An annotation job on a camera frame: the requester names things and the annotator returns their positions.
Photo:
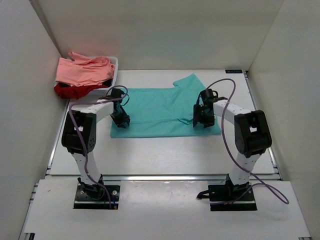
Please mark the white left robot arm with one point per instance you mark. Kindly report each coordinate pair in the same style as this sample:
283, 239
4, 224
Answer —
79, 135

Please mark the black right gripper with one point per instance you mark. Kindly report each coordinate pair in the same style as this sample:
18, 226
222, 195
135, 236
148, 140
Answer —
197, 118

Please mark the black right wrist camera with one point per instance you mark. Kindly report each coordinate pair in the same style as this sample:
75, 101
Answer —
210, 96

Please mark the red t shirt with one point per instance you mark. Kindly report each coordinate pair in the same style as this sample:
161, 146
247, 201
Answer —
68, 92

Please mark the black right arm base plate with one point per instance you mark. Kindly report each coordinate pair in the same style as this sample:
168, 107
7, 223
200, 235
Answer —
229, 197

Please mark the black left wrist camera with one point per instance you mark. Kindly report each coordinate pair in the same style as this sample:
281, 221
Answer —
115, 93

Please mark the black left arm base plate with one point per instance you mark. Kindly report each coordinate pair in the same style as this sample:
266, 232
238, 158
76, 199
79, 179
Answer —
100, 201

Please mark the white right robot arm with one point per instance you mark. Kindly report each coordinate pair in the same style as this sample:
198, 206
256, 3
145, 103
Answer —
251, 134

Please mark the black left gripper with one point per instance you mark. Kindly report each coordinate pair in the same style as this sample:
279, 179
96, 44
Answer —
125, 119

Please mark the aluminium table rail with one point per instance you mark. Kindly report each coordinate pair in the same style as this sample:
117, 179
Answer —
174, 177

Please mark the teal t shirt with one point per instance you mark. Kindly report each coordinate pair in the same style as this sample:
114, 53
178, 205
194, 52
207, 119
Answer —
164, 112

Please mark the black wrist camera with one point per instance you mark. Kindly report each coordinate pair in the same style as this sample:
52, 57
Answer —
115, 93
210, 96

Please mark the pink t shirt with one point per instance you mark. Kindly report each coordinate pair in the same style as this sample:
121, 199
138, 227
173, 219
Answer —
80, 70

